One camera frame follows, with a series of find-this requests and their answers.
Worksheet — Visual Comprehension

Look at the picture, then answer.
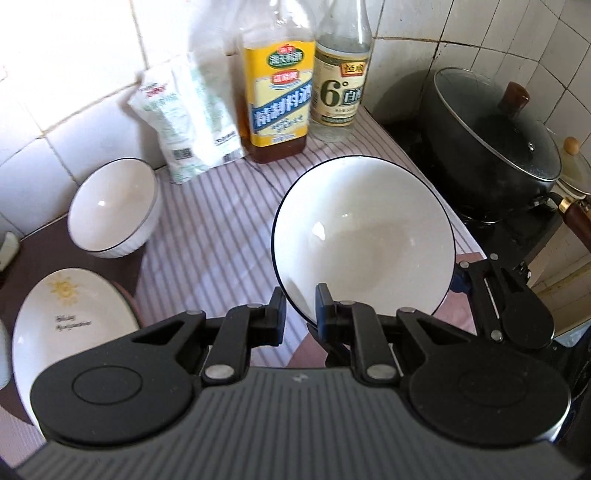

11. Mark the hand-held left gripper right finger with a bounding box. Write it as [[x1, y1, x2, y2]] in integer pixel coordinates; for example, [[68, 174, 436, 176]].
[[314, 284, 468, 385]]

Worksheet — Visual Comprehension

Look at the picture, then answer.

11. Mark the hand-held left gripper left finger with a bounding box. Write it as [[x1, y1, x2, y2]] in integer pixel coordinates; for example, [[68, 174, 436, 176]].
[[131, 286, 288, 386]]

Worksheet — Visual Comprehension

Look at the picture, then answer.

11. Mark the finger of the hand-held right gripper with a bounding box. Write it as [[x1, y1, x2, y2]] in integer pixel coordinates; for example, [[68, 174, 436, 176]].
[[307, 323, 355, 368], [455, 253, 527, 342]]

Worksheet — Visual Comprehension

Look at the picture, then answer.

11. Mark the white ribbed bowl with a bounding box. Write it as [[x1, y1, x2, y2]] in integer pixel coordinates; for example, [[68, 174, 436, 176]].
[[0, 318, 12, 391], [67, 158, 161, 259], [271, 155, 457, 324]]

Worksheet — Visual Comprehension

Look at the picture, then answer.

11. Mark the white plate with sun print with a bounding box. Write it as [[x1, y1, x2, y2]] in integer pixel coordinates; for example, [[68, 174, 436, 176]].
[[11, 268, 141, 430]]

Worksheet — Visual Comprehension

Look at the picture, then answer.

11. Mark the black gas stove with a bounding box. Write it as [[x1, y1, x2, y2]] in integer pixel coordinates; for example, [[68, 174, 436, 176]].
[[383, 115, 561, 287]]

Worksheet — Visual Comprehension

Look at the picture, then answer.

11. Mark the striped tablecloth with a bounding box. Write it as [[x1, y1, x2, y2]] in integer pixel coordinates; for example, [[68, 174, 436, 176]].
[[0, 104, 490, 462]]

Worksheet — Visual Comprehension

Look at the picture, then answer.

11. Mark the black wok with glass lid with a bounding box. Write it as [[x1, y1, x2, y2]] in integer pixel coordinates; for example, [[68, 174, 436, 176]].
[[418, 67, 591, 254]]

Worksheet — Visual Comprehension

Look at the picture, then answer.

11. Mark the pink rabbit print plate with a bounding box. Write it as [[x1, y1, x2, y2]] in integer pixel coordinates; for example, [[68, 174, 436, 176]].
[[111, 281, 141, 330]]

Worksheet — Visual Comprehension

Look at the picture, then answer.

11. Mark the cooking wine bottle yellow label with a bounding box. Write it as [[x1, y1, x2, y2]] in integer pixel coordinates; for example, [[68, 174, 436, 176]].
[[238, 0, 317, 164]]

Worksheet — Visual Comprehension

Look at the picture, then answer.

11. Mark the white salt bag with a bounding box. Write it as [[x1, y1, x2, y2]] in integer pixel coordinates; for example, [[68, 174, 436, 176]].
[[128, 53, 245, 185]]

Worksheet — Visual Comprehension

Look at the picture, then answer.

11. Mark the clear vinegar bottle yellow cap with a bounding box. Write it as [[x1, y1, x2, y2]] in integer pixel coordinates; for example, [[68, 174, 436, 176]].
[[308, 0, 374, 143]]

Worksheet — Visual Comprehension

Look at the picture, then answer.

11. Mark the white knife handle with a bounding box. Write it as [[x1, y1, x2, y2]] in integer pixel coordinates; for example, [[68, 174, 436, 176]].
[[0, 231, 20, 273]]

